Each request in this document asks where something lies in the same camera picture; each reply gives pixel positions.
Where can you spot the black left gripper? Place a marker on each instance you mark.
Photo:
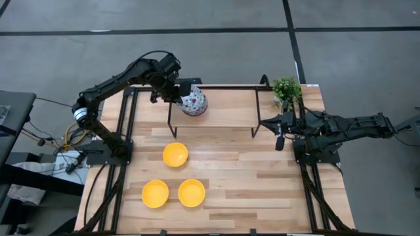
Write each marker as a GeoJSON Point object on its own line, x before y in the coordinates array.
{"type": "Point", "coordinates": [170, 93]}

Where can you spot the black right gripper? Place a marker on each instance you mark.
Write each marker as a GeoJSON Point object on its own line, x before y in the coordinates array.
{"type": "Point", "coordinates": [290, 123]}

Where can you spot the red bowl floral interior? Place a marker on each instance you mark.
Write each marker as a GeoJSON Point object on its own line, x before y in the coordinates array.
{"type": "Point", "coordinates": [195, 103]}

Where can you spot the yellow plastic bowl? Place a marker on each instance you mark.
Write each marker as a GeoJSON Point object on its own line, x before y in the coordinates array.
{"type": "Point", "coordinates": [155, 193]}
{"type": "Point", "coordinates": [175, 154]}
{"type": "Point", "coordinates": [191, 192]}

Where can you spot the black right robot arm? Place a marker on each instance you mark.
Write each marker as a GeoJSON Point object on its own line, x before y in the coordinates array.
{"type": "Point", "coordinates": [354, 126]}

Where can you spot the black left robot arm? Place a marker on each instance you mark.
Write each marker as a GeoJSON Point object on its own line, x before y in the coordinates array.
{"type": "Point", "coordinates": [108, 86]}

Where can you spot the black flat mounting plate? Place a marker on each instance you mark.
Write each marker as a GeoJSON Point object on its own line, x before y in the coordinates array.
{"type": "Point", "coordinates": [197, 80]}

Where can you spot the green potted plant white pot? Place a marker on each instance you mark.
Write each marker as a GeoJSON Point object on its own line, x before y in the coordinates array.
{"type": "Point", "coordinates": [287, 88]}

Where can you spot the black curved hook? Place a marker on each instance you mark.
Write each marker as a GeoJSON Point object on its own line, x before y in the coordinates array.
{"type": "Point", "coordinates": [265, 80]}

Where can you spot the white flat floor panel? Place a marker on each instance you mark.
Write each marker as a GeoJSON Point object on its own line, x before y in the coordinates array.
{"type": "Point", "coordinates": [60, 170]}

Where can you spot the grey metal stand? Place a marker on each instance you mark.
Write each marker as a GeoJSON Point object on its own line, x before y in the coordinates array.
{"type": "Point", "coordinates": [410, 126]}

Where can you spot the dark grey side table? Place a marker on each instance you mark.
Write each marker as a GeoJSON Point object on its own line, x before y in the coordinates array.
{"type": "Point", "coordinates": [16, 111]}

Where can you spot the white crumpled paper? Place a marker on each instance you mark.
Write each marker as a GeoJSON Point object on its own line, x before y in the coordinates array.
{"type": "Point", "coordinates": [33, 168]}

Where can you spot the clear plastic bag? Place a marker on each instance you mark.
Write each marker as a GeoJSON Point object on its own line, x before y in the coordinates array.
{"type": "Point", "coordinates": [26, 195]}

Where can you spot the black aluminium side frame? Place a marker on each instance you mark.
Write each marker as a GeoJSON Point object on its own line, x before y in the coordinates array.
{"type": "Point", "coordinates": [304, 170]}
{"type": "Point", "coordinates": [129, 90]}

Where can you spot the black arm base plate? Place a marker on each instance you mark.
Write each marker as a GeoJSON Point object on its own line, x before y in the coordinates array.
{"type": "Point", "coordinates": [300, 157]}
{"type": "Point", "coordinates": [98, 154]}

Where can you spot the wooden shelf black metal frame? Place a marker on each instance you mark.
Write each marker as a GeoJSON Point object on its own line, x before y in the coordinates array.
{"type": "Point", "coordinates": [226, 108]}

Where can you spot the black table frame rail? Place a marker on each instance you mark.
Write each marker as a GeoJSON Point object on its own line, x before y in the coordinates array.
{"type": "Point", "coordinates": [229, 87]}

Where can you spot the black clamp bracket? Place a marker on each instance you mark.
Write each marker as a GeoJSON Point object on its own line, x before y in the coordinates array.
{"type": "Point", "coordinates": [253, 231]}
{"type": "Point", "coordinates": [163, 232]}

